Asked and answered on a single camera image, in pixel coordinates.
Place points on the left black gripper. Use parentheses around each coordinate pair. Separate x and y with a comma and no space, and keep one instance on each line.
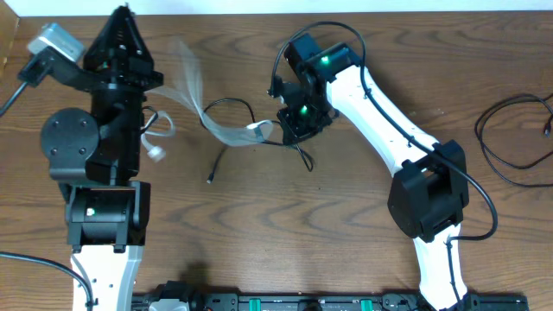
(123,77)

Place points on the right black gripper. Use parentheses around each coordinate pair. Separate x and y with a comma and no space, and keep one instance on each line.
(300,119)

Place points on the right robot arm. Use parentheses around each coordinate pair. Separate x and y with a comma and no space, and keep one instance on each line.
(428,191)

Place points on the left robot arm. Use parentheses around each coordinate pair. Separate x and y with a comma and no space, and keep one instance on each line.
(94,155)

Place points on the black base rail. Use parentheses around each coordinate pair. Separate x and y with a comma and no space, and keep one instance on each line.
(174,295)

